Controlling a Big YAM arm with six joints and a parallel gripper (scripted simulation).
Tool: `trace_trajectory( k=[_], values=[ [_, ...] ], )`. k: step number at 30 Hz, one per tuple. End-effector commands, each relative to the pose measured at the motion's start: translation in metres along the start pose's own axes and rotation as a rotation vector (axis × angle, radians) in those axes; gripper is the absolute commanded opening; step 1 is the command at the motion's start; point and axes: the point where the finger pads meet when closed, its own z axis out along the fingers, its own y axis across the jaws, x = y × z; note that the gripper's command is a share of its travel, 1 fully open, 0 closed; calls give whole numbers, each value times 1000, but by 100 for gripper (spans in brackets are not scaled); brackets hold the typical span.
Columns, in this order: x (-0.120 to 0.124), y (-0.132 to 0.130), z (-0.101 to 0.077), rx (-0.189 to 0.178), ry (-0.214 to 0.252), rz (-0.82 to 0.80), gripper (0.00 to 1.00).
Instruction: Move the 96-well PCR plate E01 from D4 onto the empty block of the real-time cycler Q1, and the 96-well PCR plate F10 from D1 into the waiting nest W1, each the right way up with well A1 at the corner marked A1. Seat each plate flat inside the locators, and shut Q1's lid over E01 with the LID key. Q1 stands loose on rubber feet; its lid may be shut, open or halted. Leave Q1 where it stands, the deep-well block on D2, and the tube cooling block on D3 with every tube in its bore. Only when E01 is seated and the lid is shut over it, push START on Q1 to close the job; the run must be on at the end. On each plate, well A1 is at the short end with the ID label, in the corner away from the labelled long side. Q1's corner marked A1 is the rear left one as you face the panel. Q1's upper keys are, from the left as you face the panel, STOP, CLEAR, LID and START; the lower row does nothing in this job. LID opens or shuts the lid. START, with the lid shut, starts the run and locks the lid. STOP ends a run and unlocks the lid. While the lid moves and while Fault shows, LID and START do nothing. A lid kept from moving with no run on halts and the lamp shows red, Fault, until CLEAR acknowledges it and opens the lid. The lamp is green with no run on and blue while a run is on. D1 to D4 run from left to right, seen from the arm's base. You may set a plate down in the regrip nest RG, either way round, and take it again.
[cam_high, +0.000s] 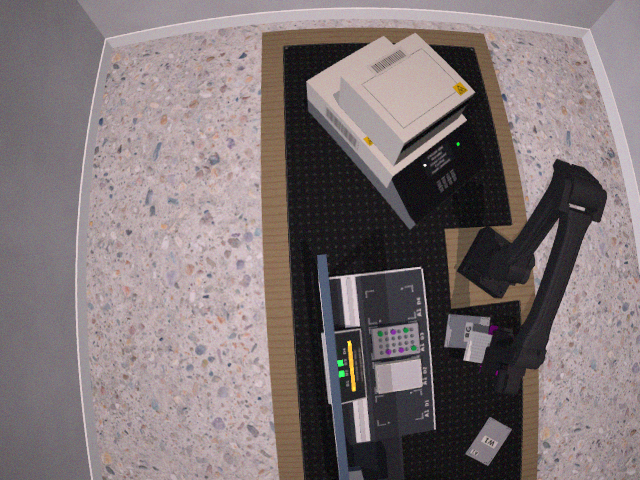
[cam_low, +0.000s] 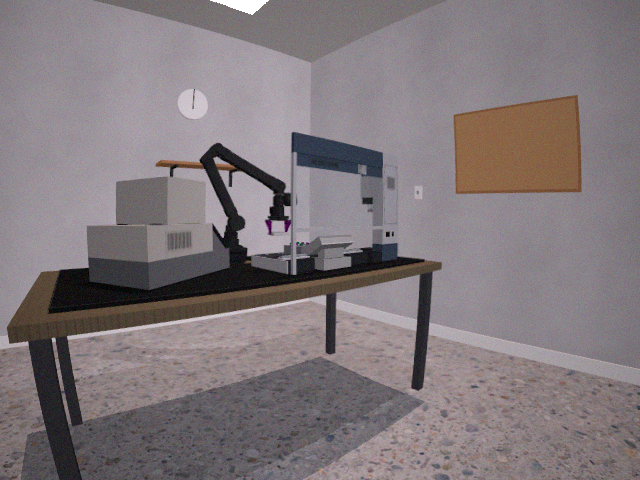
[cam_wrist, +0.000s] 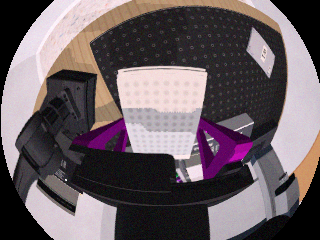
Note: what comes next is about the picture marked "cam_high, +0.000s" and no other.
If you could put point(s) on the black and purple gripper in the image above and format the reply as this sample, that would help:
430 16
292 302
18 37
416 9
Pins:
491 356

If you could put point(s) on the white pcr plate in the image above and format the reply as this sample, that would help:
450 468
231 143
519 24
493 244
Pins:
476 346

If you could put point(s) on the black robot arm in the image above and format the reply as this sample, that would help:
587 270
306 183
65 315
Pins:
573 224

